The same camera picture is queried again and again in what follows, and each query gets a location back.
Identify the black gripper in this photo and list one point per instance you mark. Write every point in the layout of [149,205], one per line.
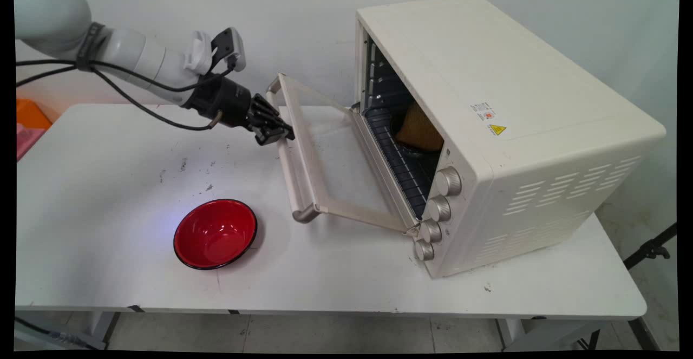
[224,104]

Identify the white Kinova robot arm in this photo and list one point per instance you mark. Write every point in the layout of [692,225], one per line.
[130,56]

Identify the red bowl with black rim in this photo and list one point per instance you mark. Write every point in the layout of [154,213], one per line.
[215,234]

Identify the metal oven rack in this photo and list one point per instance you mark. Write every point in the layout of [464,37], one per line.
[403,177]

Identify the brown bread slice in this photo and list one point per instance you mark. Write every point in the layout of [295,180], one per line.
[419,129]

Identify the silver oven knob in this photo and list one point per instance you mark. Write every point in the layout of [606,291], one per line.
[441,208]
[449,181]
[432,231]
[425,250]

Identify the yellow warning sticker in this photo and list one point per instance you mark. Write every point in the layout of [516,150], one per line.
[497,130]

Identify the orange box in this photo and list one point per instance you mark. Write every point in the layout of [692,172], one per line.
[31,114]

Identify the pink box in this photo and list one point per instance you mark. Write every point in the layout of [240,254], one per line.
[27,139]

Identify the grey metal table leg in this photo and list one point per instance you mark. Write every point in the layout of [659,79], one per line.
[103,326]

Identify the cream toaster oven body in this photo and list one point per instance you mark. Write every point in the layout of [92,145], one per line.
[541,77]

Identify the black tripod stand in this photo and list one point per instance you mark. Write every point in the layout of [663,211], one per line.
[649,249]

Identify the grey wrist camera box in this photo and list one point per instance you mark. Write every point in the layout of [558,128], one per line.
[233,47]

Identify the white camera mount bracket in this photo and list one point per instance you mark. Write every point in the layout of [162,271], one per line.
[197,53]

